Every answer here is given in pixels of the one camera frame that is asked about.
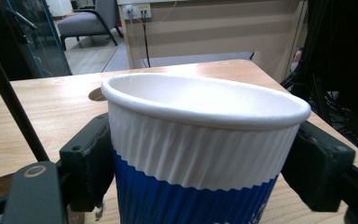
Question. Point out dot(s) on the black tripod stand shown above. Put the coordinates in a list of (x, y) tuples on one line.
[(338, 62)]

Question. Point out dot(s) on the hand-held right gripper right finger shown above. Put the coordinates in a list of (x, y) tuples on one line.
[(320, 168)]

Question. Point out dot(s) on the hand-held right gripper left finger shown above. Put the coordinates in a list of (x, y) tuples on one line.
[(87, 161)]

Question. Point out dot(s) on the white wall power outlet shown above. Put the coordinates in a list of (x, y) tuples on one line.
[(136, 11)]

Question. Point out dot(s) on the dark cabinet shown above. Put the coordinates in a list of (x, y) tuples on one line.
[(21, 40)]

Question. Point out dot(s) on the beige wooden partition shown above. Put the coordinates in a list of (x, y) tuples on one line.
[(217, 31)]

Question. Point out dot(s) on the blue and white paper cup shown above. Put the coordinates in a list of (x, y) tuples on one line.
[(199, 149)]

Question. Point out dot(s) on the grey armchair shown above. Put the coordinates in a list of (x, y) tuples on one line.
[(84, 20)]

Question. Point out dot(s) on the dark brown double cup holder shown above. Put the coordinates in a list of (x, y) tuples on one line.
[(12, 99)]

